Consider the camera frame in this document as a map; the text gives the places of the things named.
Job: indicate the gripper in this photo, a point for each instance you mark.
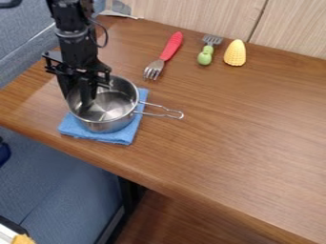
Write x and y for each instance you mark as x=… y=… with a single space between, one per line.
x=78 y=57

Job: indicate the blue cloth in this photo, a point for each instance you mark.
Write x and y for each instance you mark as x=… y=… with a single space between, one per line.
x=123 y=135

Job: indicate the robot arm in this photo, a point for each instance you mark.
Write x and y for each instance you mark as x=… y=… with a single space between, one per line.
x=70 y=19

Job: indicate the silver pot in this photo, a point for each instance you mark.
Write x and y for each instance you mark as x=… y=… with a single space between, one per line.
x=106 y=108

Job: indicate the yellow toy corn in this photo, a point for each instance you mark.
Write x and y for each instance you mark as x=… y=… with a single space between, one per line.
x=235 y=53

